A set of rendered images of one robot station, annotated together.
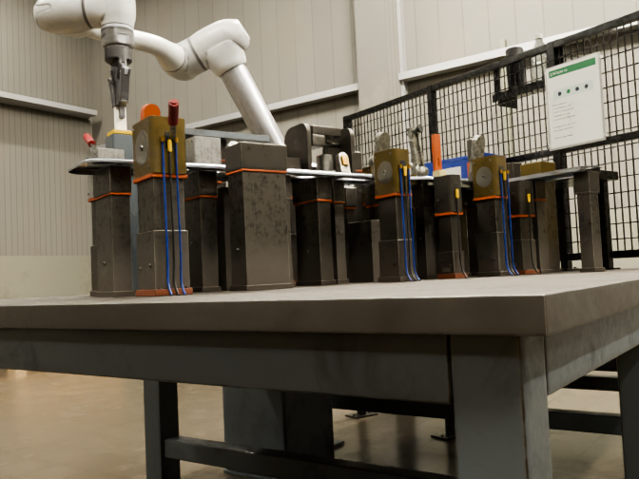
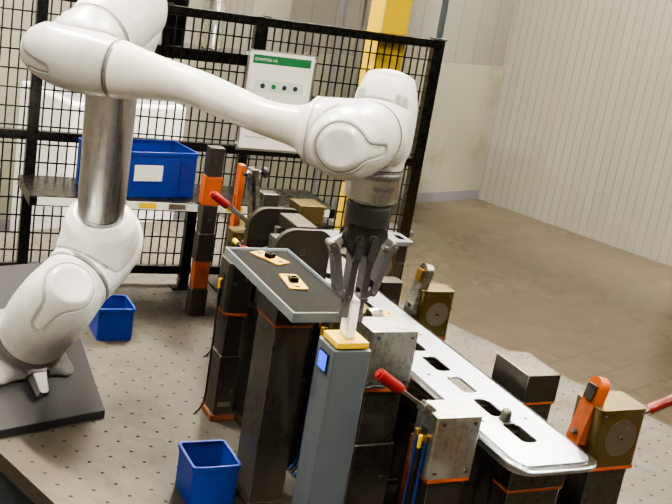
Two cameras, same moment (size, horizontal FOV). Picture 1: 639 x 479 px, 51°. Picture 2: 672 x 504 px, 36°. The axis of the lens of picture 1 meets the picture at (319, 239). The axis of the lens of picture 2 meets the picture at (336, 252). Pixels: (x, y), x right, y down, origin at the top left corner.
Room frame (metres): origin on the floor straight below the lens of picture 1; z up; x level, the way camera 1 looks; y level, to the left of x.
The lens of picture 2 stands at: (1.67, 2.19, 1.77)
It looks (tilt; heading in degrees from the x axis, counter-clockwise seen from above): 16 degrees down; 278
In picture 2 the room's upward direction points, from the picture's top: 10 degrees clockwise
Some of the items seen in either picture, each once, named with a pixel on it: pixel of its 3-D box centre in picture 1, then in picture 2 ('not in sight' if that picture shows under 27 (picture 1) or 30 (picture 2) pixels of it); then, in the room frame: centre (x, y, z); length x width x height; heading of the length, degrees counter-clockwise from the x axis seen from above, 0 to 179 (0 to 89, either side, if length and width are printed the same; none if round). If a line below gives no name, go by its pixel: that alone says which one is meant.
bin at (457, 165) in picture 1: (463, 176); (136, 167); (2.68, -0.59, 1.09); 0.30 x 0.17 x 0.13; 45
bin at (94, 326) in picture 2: not in sight; (111, 317); (2.60, -0.31, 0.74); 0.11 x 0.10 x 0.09; 125
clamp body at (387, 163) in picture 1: (397, 216); (425, 354); (1.76, -0.21, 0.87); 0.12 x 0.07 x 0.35; 35
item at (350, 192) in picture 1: (350, 235); not in sight; (2.05, -0.10, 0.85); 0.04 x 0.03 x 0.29; 125
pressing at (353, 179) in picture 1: (330, 178); (383, 319); (1.86, -0.04, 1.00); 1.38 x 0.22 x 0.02; 125
